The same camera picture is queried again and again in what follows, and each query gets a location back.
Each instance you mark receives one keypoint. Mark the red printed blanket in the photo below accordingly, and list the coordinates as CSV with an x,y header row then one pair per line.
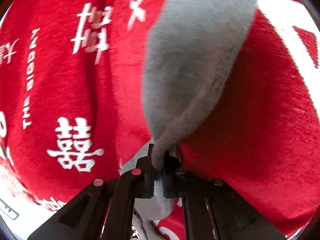
x,y
62,87

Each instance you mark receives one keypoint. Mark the grey small garment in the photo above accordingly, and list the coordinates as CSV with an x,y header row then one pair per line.
x,y
190,62

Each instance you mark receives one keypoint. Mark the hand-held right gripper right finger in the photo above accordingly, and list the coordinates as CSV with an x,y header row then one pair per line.
x,y
165,183

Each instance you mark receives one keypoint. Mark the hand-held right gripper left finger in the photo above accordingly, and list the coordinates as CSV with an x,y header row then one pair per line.
x,y
151,183

